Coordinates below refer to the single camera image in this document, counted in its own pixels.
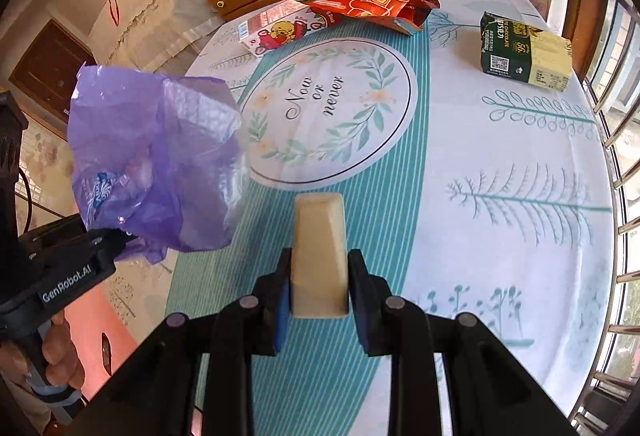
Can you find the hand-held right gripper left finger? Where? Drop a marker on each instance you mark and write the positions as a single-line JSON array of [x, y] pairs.
[[282, 316]]

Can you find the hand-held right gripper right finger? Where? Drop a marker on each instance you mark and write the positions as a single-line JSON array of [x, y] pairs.
[[362, 331]]

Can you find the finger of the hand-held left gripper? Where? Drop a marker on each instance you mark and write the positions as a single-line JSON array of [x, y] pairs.
[[117, 243]]

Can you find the beige soap block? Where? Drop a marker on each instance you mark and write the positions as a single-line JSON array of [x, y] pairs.
[[320, 256]]

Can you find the purple plastic bag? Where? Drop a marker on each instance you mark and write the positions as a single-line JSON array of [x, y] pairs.
[[160, 151]]

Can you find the person's left hand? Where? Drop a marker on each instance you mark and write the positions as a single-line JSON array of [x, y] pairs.
[[62, 356]]

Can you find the pink cloth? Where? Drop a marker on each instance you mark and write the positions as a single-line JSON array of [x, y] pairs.
[[95, 316]]

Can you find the floral wardrobe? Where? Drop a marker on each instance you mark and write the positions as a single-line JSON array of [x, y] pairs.
[[47, 166]]

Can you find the brown wooden door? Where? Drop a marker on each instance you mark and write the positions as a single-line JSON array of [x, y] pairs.
[[50, 66]]

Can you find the pink cartoon box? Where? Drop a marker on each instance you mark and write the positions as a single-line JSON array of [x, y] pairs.
[[280, 34]]

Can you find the metal window bars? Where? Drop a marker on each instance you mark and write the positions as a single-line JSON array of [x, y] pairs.
[[620, 166]]

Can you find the red snack packet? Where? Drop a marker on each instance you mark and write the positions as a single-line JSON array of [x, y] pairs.
[[370, 9]]

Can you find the green chocolate box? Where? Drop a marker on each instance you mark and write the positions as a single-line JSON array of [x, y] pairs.
[[525, 51]]

